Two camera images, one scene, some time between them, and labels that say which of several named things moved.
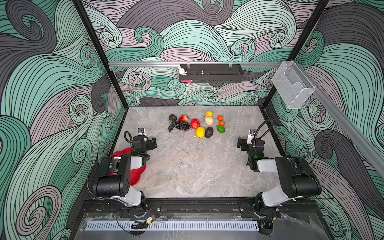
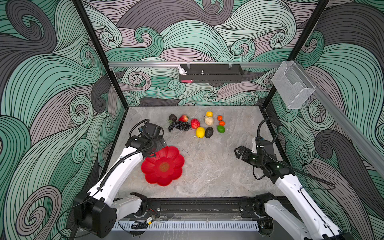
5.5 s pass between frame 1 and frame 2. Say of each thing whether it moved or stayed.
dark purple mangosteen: stayed
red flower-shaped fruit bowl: moved
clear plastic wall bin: stayed
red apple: stayed
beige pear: stayed
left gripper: moved
